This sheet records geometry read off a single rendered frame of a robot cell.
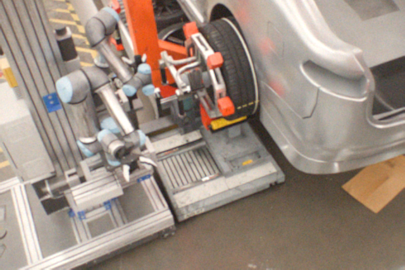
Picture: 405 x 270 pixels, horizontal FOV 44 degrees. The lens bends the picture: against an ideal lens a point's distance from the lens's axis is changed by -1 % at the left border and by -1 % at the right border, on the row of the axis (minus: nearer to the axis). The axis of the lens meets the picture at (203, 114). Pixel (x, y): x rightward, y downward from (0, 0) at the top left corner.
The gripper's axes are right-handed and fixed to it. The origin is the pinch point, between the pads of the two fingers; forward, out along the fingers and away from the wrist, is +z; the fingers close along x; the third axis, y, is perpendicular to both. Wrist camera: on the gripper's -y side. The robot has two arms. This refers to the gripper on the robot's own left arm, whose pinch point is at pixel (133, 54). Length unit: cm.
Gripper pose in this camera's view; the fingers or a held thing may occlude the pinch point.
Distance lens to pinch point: 331.2
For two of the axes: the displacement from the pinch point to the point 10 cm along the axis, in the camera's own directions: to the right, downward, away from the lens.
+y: -1.1, 7.2, 6.8
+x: 9.2, -1.9, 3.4
